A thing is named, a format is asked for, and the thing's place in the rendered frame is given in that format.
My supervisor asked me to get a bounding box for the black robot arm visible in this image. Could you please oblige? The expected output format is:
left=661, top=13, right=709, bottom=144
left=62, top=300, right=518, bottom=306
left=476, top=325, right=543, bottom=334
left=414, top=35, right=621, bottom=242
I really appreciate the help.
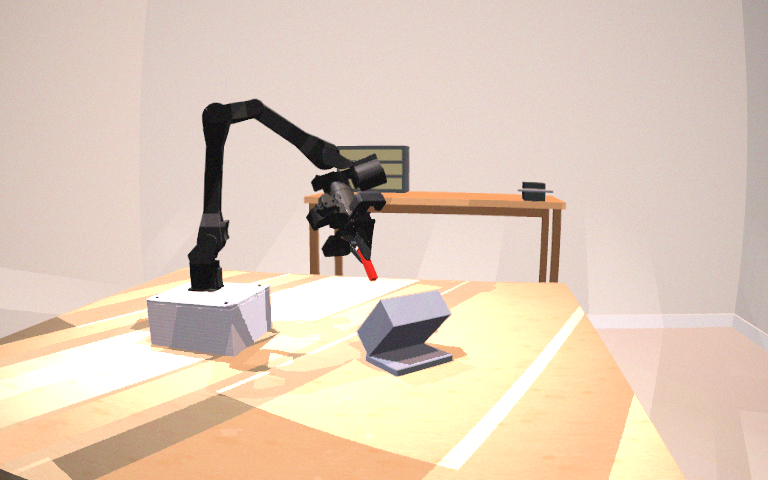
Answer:
left=187, top=98, right=387, bottom=293

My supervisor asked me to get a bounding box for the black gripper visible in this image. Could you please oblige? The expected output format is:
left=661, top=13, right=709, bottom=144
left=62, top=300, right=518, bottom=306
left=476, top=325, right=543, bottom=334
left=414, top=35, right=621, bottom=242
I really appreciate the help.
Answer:
left=321, top=188, right=386, bottom=264

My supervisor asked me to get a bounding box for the red peg with white band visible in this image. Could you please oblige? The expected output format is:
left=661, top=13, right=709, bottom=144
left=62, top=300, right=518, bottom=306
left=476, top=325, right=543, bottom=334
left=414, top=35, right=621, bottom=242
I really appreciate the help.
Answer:
left=355, top=245, right=378, bottom=282

